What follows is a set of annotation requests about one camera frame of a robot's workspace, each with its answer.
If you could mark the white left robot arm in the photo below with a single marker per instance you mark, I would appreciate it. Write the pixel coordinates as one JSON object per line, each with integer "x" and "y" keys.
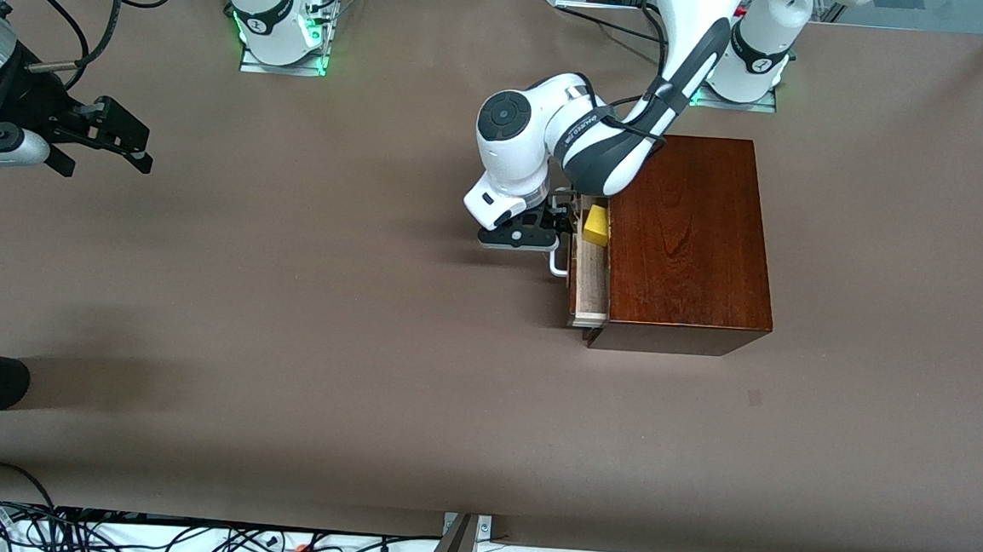
{"x": 508, "y": 149}

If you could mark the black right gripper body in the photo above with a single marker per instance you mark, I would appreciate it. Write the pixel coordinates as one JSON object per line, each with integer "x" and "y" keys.
{"x": 34, "y": 101}

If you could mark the dark brown wooden cabinet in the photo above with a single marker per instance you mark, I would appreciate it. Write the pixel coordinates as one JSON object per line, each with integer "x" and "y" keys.
{"x": 689, "y": 254}

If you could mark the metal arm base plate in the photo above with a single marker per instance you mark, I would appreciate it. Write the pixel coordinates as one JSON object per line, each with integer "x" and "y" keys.
{"x": 732, "y": 105}
{"x": 282, "y": 69}

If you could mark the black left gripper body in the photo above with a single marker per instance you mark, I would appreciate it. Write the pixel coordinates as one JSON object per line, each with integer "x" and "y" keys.
{"x": 560, "y": 218}

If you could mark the yellow block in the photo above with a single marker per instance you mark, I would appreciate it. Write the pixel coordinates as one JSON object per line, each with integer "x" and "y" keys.
{"x": 597, "y": 225}

